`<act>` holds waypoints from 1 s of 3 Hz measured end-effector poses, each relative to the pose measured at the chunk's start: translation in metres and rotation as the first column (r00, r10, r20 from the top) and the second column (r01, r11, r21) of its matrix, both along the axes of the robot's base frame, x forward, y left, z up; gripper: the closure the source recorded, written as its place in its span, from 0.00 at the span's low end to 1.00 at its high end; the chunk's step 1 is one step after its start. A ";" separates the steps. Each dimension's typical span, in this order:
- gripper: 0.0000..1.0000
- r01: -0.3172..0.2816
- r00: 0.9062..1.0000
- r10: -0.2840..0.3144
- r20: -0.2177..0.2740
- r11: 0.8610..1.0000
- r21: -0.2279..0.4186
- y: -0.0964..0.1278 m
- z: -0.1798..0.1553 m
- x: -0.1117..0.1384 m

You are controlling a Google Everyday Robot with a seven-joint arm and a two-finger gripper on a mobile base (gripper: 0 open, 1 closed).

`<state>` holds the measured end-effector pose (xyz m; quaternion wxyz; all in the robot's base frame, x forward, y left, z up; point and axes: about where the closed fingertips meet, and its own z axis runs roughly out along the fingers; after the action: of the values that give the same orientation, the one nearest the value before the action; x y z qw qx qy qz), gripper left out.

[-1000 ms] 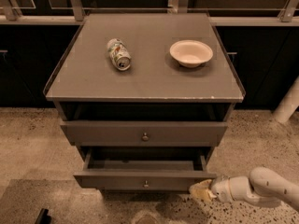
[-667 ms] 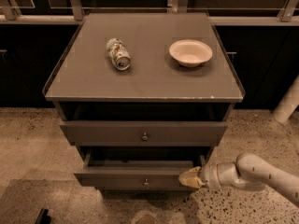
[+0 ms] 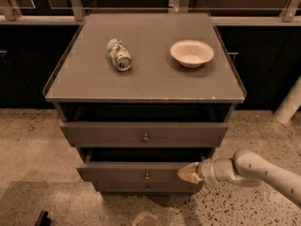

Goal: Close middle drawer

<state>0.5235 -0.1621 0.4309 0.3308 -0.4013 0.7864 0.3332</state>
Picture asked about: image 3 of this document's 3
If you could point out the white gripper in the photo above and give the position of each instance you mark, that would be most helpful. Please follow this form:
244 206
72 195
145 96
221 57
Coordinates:
206 170

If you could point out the grey drawer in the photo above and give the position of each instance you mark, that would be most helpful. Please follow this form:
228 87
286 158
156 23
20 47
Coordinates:
172 187
137 165
144 134

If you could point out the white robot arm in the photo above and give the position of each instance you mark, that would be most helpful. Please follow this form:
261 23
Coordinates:
246 169

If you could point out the grey bottom drawer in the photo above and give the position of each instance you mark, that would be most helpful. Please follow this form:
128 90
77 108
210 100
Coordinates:
172 187

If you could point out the grey drawer cabinet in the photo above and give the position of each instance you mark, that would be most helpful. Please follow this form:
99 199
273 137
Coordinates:
86 86

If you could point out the grey top drawer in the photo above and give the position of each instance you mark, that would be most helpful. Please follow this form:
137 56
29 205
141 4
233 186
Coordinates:
144 134

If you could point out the white paper bowl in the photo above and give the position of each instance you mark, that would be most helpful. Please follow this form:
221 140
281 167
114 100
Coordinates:
192 53

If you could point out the green white soda can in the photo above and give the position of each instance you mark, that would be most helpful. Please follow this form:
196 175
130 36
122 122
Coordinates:
119 55

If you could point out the black object at floor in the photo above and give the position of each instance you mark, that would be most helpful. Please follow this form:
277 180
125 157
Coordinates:
43 219

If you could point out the white cylindrical post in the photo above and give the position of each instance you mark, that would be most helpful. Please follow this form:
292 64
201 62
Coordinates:
290 104

